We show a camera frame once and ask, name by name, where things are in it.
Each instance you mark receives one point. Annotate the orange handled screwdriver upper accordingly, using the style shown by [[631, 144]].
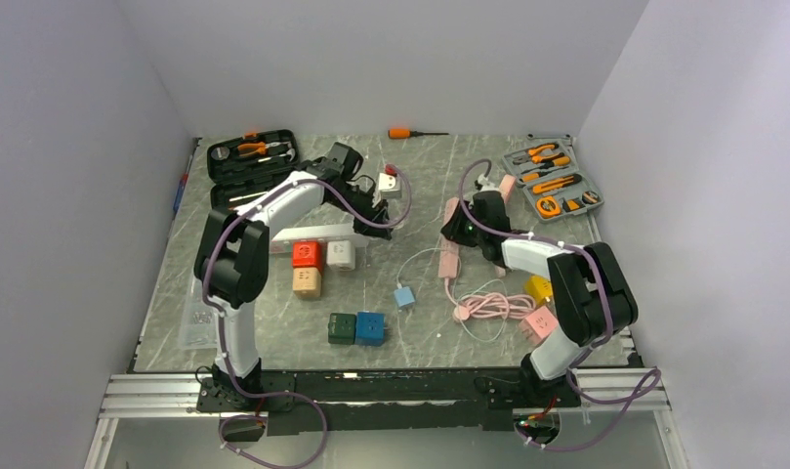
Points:
[[548, 166]]

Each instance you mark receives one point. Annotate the red cube adapter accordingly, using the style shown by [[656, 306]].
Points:
[[307, 254]]

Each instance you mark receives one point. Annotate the black plastic tool case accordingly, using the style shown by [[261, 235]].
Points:
[[246, 167]]

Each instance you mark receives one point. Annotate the beige cube adapter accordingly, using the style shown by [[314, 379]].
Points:
[[307, 282]]

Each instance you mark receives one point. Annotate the yellow cube socket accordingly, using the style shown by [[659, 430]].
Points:
[[539, 289]]

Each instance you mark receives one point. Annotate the small blue usb plug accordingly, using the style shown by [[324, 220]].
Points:
[[404, 297]]

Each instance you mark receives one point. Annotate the dark green cube adapter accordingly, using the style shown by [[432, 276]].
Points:
[[341, 329]]

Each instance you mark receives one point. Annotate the orange tape measure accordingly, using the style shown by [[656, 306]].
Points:
[[548, 207]]

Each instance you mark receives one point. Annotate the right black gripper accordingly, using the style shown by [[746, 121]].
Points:
[[454, 229]]

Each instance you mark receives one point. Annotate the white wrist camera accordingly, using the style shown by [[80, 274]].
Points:
[[388, 184], [484, 184]]

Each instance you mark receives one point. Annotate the orange black combination pliers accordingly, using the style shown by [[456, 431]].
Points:
[[538, 155]]

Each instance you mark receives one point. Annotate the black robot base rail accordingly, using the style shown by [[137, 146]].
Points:
[[305, 401]]

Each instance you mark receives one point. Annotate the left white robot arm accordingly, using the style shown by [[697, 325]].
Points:
[[233, 259]]

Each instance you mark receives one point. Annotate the black hex key set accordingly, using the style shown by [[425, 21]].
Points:
[[570, 205]]

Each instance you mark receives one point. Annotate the clear plastic screw box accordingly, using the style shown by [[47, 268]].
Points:
[[198, 324]]

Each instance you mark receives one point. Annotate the loose orange screwdriver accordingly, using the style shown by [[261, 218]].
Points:
[[405, 133]]

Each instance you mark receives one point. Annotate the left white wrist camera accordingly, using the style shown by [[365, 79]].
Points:
[[388, 184]]

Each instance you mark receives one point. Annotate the white lion print adapter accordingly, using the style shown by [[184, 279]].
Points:
[[340, 255]]

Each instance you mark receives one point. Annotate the orange black utility knife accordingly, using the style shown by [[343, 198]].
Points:
[[557, 184]]

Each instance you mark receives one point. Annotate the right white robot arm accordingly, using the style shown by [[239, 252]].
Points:
[[592, 297]]

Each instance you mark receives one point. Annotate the white multicolour power strip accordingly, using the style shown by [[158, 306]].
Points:
[[284, 240]]

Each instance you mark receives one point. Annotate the pink cube socket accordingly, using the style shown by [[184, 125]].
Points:
[[538, 325]]

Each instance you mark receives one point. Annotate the blue cube adapter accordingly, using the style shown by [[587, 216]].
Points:
[[370, 329]]

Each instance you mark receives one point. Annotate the grey plastic tool case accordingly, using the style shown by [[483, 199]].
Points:
[[548, 177]]

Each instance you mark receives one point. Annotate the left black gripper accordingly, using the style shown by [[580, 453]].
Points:
[[377, 209]]

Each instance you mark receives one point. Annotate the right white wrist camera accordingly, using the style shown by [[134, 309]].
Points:
[[484, 184]]

